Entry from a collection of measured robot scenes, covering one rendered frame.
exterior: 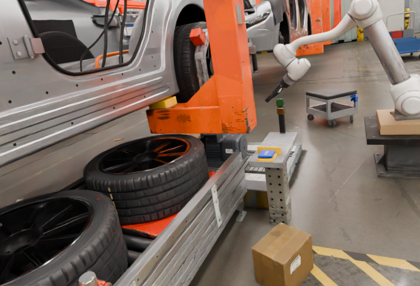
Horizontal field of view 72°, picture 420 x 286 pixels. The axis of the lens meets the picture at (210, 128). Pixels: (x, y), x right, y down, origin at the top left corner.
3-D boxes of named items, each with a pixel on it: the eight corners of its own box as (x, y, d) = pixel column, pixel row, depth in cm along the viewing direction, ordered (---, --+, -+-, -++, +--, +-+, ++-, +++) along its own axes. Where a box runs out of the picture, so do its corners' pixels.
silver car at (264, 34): (253, 45, 926) (247, -10, 880) (315, 35, 842) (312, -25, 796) (169, 68, 507) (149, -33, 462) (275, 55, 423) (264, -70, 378)
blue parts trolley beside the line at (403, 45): (384, 57, 700) (384, 15, 672) (414, 54, 676) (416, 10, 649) (392, 63, 612) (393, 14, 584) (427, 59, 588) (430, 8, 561)
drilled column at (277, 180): (274, 213, 174) (267, 148, 162) (291, 216, 170) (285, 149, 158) (270, 223, 166) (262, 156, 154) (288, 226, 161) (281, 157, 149)
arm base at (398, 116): (419, 109, 200) (419, 101, 198) (429, 118, 180) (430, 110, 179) (388, 111, 207) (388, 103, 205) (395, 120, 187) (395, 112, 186)
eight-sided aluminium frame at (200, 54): (231, 93, 250) (222, 27, 235) (238, 93, 247) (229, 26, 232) (203, 111, 204) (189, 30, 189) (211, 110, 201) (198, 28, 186)
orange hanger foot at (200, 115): (164, 125, 205) (154, 77, 195) (233, 125, 181) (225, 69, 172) (150, 133, 191) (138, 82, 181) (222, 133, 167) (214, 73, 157)
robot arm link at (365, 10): (431, 103, 175) (436, 113, 157) (401, 113, 184) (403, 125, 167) (373, -13, 170) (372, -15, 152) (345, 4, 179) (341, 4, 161)
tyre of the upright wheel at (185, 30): (208, 55, 268) (169, 7, 213) (232, 52, 258) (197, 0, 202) (197, 123, 249) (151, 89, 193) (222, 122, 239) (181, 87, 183)
